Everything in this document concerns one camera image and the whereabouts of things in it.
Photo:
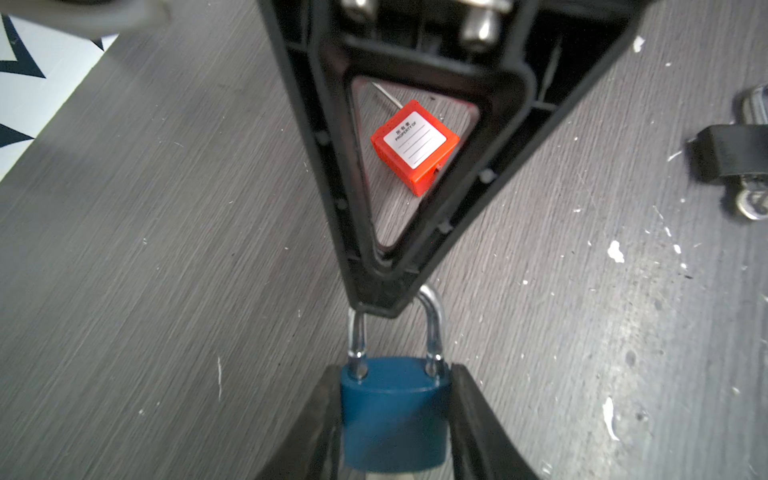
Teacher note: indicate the blue padlock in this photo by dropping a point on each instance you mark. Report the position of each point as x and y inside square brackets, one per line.
[394, 409]

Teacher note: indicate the red padlock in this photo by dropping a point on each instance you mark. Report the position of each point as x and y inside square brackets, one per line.
[413, 143]

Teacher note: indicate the black padlock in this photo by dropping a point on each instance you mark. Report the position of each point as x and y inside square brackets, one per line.
[735, 156]

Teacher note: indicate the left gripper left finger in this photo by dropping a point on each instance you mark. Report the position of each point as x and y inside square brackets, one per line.
[312, 448]

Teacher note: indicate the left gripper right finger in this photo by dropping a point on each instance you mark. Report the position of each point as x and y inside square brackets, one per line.
[480, 447]

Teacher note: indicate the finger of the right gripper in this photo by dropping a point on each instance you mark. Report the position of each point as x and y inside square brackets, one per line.
[523, 65]

